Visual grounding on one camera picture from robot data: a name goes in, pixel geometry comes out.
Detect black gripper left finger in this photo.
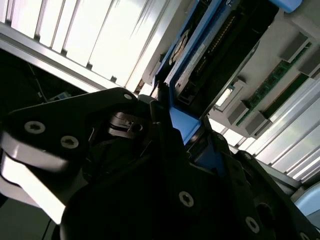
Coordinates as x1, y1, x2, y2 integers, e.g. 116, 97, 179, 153
0, 83, 198, 213

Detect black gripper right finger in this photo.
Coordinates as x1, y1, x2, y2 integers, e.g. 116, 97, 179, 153
199, 119, 318, 240

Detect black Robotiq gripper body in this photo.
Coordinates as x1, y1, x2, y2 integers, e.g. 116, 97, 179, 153
59, 112, 241, 240

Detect hard disk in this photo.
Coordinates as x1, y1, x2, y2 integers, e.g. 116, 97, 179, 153
149, 0, 281, 176

